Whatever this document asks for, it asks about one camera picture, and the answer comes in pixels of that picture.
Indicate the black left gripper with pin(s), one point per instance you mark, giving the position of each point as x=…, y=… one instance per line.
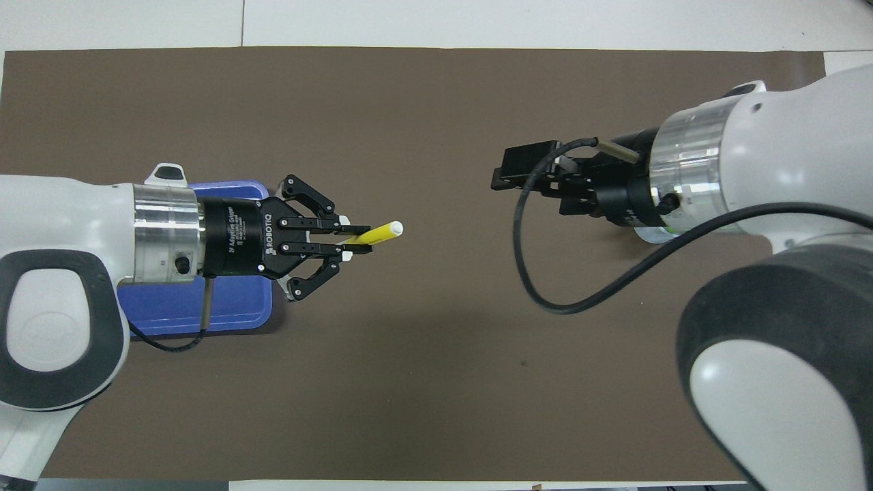
x=239, y=239

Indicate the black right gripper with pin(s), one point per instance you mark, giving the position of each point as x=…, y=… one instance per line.
x=627, y=198

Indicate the yellow marker pen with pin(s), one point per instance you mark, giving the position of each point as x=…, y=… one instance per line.
x=382, y=232

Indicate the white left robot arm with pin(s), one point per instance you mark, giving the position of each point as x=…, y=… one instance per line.
x=61, y=232

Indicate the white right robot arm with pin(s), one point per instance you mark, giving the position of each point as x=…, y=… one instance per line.
x=784, y=177

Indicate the blue plastic tray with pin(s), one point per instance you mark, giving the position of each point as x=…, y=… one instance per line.
x=232, y=307

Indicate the translucent plastic cup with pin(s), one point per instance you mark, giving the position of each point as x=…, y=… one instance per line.
x=651, y=236

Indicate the brown table mat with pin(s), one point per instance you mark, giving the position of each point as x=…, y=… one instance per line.
x=436, y=382

